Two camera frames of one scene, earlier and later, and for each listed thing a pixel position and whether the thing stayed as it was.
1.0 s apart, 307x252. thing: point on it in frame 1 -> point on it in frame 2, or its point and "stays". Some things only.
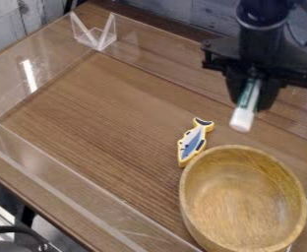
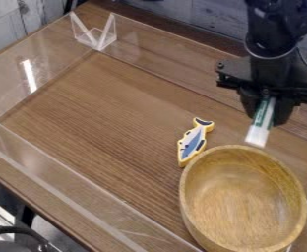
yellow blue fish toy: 193,141 stays
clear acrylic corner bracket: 97,37 stays
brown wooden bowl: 243,200 stays
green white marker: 243,116 -> 260,129
